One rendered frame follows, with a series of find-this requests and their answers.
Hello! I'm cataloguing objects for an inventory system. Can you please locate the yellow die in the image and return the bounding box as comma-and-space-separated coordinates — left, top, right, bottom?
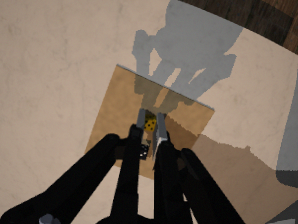
144, 114, 157, 132

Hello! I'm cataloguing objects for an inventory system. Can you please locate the black die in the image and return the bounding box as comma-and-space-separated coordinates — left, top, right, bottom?
140, 144, 148, 160

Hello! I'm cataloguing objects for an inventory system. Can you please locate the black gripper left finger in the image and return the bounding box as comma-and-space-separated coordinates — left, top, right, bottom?
0, 109, 146, 224

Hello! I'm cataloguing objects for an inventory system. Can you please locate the brown square mat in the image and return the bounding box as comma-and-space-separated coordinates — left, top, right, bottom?
84, 65, 215, 180

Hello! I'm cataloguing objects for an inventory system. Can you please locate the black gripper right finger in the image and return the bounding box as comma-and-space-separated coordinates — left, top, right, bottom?
153, 113, 245, 224

